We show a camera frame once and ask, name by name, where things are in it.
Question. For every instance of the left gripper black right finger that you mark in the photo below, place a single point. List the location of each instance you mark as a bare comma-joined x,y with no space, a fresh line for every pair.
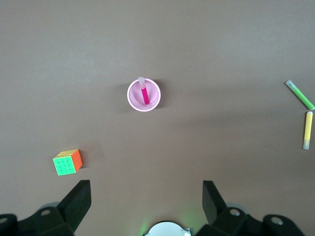
216,211

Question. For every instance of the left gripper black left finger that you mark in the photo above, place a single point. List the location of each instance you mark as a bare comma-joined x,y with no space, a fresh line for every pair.
71,209

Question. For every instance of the pink marker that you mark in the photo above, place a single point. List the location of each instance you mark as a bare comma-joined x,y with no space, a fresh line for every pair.
145,96

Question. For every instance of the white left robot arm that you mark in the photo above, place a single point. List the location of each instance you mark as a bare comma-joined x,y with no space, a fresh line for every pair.
167,228

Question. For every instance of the colourful puzzle cube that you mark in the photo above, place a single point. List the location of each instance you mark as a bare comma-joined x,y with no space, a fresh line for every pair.
65,166

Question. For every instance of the yellow marker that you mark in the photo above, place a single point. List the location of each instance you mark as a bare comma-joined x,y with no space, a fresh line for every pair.
308,127

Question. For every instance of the pink mesh cup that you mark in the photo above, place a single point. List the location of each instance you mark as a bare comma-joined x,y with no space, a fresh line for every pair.
134,98

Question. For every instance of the green marker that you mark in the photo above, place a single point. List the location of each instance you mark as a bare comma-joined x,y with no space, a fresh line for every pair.
301,96

